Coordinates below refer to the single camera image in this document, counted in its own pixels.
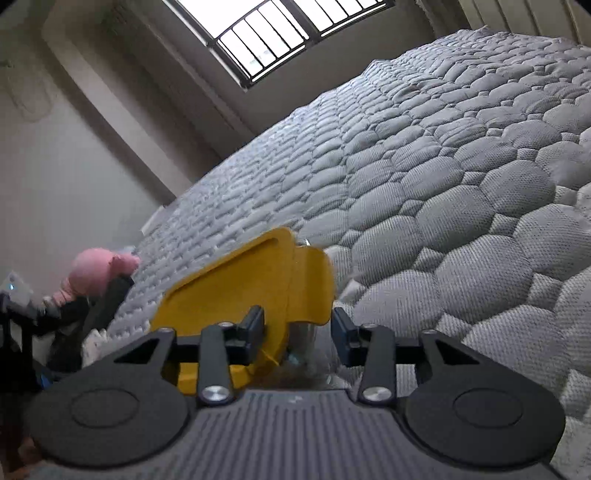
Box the beige curtain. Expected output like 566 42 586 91
416 0 591 47

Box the pink pig plush toy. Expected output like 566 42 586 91
60 248 141 301

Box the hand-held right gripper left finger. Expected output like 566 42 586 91
113 305 267 407

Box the barred window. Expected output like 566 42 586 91
164 0 398 90

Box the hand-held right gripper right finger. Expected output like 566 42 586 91
331 307 468 406

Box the white floral cloth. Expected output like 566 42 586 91
82 329 109 367

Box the grey quilted mattress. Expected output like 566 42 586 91
99 25 591 462

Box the yellow plastic lid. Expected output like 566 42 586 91
150 227 337 397

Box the black cloth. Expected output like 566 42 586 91
46 274 134 374

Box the white wall switch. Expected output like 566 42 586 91
0 272 34 302

